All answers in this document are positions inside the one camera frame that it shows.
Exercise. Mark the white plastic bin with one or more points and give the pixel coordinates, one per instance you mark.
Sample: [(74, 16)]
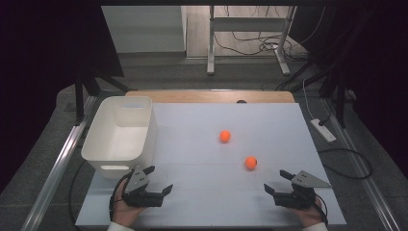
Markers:
[(120, 141)]

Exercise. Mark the white foam board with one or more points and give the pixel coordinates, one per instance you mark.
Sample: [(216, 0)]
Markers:
[(208, 128)]

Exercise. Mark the wooden table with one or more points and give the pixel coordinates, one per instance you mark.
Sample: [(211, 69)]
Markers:
[(208, 96)]

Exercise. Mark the person's right hand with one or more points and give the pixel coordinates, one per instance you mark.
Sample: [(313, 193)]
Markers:
[(309, 216)]

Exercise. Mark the grey metal desk frame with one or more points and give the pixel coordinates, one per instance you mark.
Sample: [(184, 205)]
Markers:
[(247, 24)]

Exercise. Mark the white cabinet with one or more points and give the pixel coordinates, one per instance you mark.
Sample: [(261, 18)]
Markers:
[(144, 29)]

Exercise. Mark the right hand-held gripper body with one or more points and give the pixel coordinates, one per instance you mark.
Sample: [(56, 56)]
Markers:
[(295, 199)]

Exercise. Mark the person's left hand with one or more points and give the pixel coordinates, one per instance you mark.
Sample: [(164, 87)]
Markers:
[(123, 213)]

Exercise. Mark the black plug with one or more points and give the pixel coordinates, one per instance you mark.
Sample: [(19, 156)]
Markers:
[(321, 123)]

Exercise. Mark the orange ball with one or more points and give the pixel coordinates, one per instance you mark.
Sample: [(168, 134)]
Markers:
[(224, 136), (250, 162)]

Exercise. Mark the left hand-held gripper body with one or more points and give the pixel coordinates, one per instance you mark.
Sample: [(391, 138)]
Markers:
[(141, 197)]

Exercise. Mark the black metal stand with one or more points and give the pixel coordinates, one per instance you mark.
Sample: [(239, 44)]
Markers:
[(340, 99), (80, 99)]

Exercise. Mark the dark curtain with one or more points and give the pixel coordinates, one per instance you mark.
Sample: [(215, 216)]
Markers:
[(41, 64), (378, 70)]

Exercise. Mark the white power strip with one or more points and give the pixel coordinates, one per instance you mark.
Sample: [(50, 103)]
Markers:
[(323, 130)]

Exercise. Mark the aluminium rail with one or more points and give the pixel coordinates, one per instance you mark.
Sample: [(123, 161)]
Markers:
[(362, 173), (54, 173)]

